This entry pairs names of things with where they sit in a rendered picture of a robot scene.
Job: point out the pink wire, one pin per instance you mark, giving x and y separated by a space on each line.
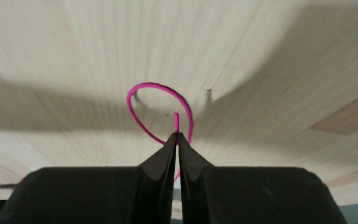
176 115

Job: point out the pale grey painted circle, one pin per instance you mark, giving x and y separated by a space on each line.
177 191

